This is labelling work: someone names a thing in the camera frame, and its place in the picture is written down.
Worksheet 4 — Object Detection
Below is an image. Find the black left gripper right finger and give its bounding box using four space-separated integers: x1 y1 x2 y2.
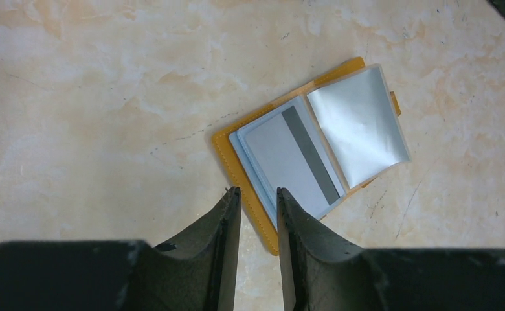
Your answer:
277 188 505 310

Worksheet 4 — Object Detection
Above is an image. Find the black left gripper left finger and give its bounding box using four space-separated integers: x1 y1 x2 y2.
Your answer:
0 187 241 310

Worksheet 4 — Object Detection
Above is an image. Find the white card with black stripe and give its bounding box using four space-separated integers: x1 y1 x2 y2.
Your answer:
230 97 346 223

